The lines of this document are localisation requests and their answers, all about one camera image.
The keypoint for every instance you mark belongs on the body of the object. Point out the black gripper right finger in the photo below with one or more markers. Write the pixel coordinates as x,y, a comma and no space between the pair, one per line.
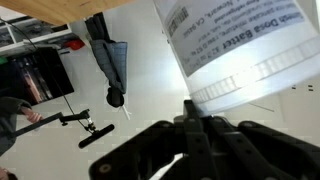
266,150

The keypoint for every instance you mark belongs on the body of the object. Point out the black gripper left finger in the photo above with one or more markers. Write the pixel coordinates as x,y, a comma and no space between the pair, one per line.
140,146

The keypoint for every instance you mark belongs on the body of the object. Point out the translucent plastic labelled jar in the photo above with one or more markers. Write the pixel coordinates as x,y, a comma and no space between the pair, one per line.
240,66

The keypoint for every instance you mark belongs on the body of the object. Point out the person's dark sleeved forearm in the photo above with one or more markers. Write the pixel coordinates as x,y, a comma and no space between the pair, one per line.
8,123

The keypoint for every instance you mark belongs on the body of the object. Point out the person's bare hand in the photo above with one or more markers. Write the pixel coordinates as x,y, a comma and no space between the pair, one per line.
31,115

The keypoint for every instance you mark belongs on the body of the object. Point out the grey hanging jacket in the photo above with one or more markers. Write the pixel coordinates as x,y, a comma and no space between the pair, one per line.
111,63

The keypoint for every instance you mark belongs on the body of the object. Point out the red object on shelf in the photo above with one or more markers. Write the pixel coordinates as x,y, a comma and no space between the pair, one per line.
75,44

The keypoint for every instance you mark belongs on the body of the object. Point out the dark cabinet with books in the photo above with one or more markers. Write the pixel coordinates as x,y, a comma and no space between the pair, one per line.
36,76

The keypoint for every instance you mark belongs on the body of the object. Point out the white shelf unit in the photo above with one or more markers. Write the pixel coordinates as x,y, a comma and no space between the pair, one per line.
33,37

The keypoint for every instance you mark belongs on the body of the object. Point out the black bar camera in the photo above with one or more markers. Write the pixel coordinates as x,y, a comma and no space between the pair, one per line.
96,136

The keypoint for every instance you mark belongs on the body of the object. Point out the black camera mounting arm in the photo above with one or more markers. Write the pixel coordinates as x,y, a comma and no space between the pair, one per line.
50,119

